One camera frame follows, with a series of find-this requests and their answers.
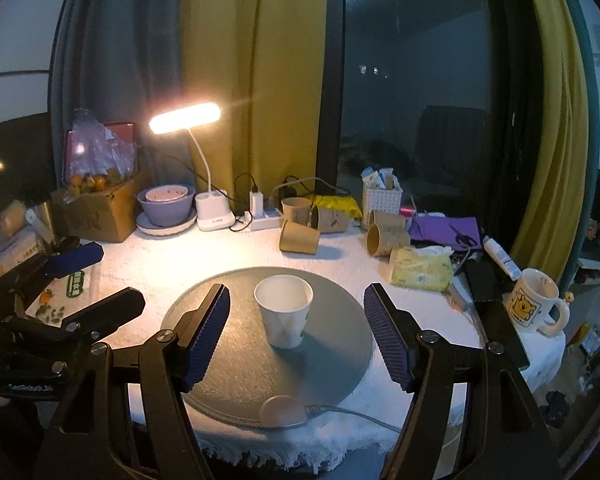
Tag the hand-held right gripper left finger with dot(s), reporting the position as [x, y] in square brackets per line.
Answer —
[207, 340]

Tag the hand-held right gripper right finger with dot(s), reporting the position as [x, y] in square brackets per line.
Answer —
[387, 340]

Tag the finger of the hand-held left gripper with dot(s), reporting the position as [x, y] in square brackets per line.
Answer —
[75, 260]
[105, 306]

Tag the white paper cup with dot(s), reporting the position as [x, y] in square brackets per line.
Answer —
[282, 310]

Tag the brown paper cup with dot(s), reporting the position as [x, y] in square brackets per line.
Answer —
[296, 210]
[332, 220]
[392, 220]
[387, 242]
[299, 239]

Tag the cardboard box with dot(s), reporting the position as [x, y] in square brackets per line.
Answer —
[100, 215]

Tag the white fringed tablecloth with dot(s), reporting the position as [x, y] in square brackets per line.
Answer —
[145, 270]

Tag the grey round mat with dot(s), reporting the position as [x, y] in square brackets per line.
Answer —
[252, 377]

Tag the yellow tissue pack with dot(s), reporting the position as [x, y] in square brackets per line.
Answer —
[420, 270]

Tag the pale plate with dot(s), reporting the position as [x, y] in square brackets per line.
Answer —
[167, 230]

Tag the purple bowl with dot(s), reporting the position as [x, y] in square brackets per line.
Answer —
[165, 214]

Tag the white mat controller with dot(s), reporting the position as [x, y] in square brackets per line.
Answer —
[281, 412]

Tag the plastic bag of oranges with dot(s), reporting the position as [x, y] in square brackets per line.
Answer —
[97, 152]

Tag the white inner bowl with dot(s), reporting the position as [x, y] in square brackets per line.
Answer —
[166, 194]

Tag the purple folder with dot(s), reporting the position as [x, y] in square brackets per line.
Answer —
[432, 230]

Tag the white desk lamp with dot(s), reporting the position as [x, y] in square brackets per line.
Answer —
[215, 216]

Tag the black scissors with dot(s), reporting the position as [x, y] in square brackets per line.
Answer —
[464, 237]

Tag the white power strip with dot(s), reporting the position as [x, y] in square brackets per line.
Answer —
[267, 222]

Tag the white slatted basket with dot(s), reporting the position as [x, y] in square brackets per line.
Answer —
[382, 205]

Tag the white tube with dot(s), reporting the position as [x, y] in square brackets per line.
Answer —
[502, 259]

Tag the white charger plug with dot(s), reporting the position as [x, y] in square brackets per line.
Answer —
[256, 202]

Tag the yellow plastic bag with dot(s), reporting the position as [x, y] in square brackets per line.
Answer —
[337, 202]

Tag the white bear mug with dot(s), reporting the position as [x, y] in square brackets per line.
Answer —
[530, 300]

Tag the grey curtain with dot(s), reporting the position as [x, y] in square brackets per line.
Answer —
[120, 50]

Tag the yellow curtain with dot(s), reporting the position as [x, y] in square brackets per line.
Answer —
[555, 135]
[260, 60]

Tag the teal curtain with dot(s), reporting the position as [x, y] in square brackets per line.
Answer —
[592, 60]

